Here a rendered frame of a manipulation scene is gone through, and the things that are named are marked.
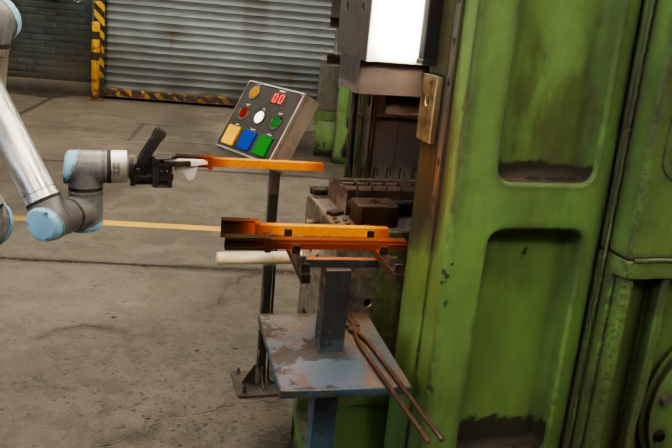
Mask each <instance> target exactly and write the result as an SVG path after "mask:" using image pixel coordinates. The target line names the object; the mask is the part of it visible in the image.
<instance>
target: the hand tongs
mask: <svg viewBox="0 0 672 448"><path fill-rule="evenodd" d="M359 326H360V325H359V323H358V322H357V321H356V319H355V318H354V317H353V315H352V314H351V313H350V312H347V319H346V328H345V329H348V332H349V333H350V334H353V336H354V339H355V342H356V344H357V346H358V348H359V349H360V351H361V352H362V354H363V355H364V356H365V358H366V359H367V361H368V362H369V364H370V365H371V366H372V368H373V369H374V371H375V372H376V374H377V375H378V376H379V378H380V379H381V381H382V382H383V383H384V385H385V386H386V388H387V389H388V391H389V392H390V393H391V395H392V396H393V398H394V399H395V400H396V402H397V403H398V405H399V406H400V408H401V409H402V410H403V412H404V413H405V415H406V416H407V417H408V419H409V420H410V422H411V423H412V424H413V426H414V427H415V429H416V430H417V432H418V433H419V434H420V436H421V437H422V439H423V440H424V441H425V443H426V444H429V443H430V442H431V440H430V438H429V437H428V435H427V434H426V433H425V431H424V430H423V428H422V427H421V426H420V424H419V423H418V422H417V420H416V419H415V417H414V416H413V415H412V413H411V412H410V410H409V409H408V408H407V406H406V405H405V404H404V402H403V401H402V399H401V398H400V397H399V395H398V394H397V393H396V391H395V390H394V388H393V387H392V386H391V384H390V383H389V381H388V380H387V379H386V377H385V376H384V375H383V373H382V372H381V370H380V369H379V368H378V366H377V365H376V363H375V362H374V361H373V359H372V358H371V356H370V355H369V354H368V352H367V351H366V349H365V348H364V347H363V345H362V344H361V342H360V340H359V338H361V339H362V340H363V341H364V342H365V343H366V344H367V345H368V346H369V347H370V349H371V350H372V351H373V353H374V354H375V355H376V357H377V358H378V359H379V361H380V362H381V363H382V365H383V366H384V367H385V369H386V370H387V371H388V373H389V374H390V375H391V377H392V378H393V379H394V381H395V382H396V383H397V385H398V386H399V387H400V389H401V390H402V392H403V393H404V394H405V396H406V397H407V398H408V400H409V401H410V402H411V404H412V405H413V406H414V408H415V409H416V410H417V412H418V413H419V414H420V416H421V417H422V418H423V420H424V421H425V423H426V424H427V425H428V427H429V428H430V429H431V431H432V432H433V433H434V435H435V436H436V437H437V439H438V440H439V441H440V442H443V441H444V440H445V439H444V437H443V435H442V434H441V433H440V432H439V430H438V429H437V428H436V426H435V425H434V424H433V422H432V421H431V420H430V418H429V417H428V416H427V414H426V413H425V412H424V410H423V409H422V408H421V406H420V405H419V404H418V402H417V401H416V400H415V399H414V397H413V396H412V395H411V393H410V392H409V391H408V389H407V388H406V387H405V385H404V384H403V383H402V381H401V380H400V379H399V377H398V376H397V375H396V374H395V372H394V371H393V370H392V368H391V367H390V366H389V364H388V363H387V362H386V360H385V359H384V358H383V356H382V355H381V354H380V353H379V351H378V350H377V349H376V347H375V346H374V345H373V344H372V342H371V341H370V340H369V339H368V338H367V337H366V336H364V335H363V334H362V333H361V332H360V327H359ZM358 337H359V338H358Z"/></svg>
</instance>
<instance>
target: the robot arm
mask: <svg viewBox="0 0 672 448"><path fill-rule="evenodd" d="M21 26H22V22H21V16H20V13H19V11H18V9H17V8H16V7H15V5H14V4H13V3H12V2H11V1H10V0H0V156H1V158H2V160H3V162H4V164H5V166H6V168H7V170H8V172H9V174H10V176H11V178H12V180H13V181H14V183H15V185H16V187H17V189H18V191H19V193H20V195H21V197H22V199H23V201H24V203H25V207H26V209H27V211H28V214H27V217H26V227H27V229H28V231H29V233H30V234H31V235H32V236H33V237H34V238H35V239H37V240H39V241H43V242H49V241H52V240H57V239H60V238H61V237H63V236H65V235H67V234H70V233H72V232H75V233H91V232H93V231H97V230H99V229H100V228H101V227H102V225H103V219H104V213H103V183H127V182H128V178H129V179H130V186H135V184H151V186H153V188H172V181H173V173H172V167H174V170H175V171H176V172H178V173H184V175H185V177H186V179H187V180H193V179H194V177H195V174H196V171H197V168H198V166H200V165H207V164H208V162H207V161H205V160H203V159H184V158H178V159H175V154H167V153H156V154H153V153H154V152H155V150H156V149H157V147H158V146H159V144H160V143H161V141H163V140H164V138H165V137H166V135H167V132H166V128H164V127H162V126H161V125H158V126H157V127H155V129H154V130H153V132H152V134H151V137H150V138H149V140H148V141H147V143H146V144H145V146H144V147H143V149H142V150H141V152H140V153H139V155H138V156H137V161H134V154H129V155H127V150H81V149H79V150H68V151H67V152H66V153H65V156H64V165H63V183H65V184H67V183H68V198H66V199H63V197H62V195H61V194H60V192H59V190H58V189H57V188H56V186H55V184H54V182H53V180H52V178H51V176H50V174H49V172H48V170H47V168H46V166H45V164H44V162H43V160H42V158H41V156H40V155H39V153H38V151H37V149H36V147H35V145H34V143H33V141H32V139H31V137H30V135H29V133H28V131H27V129H26V127H25V125H24V123H23V121H22V119H21V117H20V115H19V113H18V111H17V109H16V107H15V105H14V104H13V102H12V100H11V98H10V96H9V94H8V92H7V90H6V81H7V69H8V57H9V50H10V46H11V39H13V38H15V37H16V35H18V34H19V32H20V30H21ZM136 168H137V169H136ZM139 168H140V169H139ZM13 227H14V218H13V214H12V212H11V210H10V208H9V207H8V206H6V203H5V202H4V198H3V196H2V195H1V194H0V245H1V244H3V243H4V242H6V241H7V240H8V239H9V237H10V236H11V234H12V231H13Z"/></svg>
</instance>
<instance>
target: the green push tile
mask: <svg viewBox="0 0 672 448"><path fill-rule="evenodd" d="M273 141H274V138H271V137H268V136H265V135H262V134H261V135H260V136H259V138H258V140H257V142H256V144H255V146H254V148H253V150H252V151H251V153H252V154H255V155H257V156H260V157H263V158H265V156H266V154H267V152H268V150H269V148H270V147H271V145H272V143H273Z"/></svg>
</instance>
